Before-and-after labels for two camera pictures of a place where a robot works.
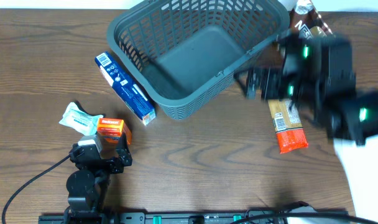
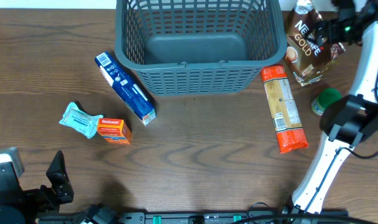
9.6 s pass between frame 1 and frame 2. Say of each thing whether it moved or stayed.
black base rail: stayed
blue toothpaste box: stayed
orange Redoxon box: stayed
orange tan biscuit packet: stayed
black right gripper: moved
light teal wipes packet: stayed
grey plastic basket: moved
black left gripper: moved
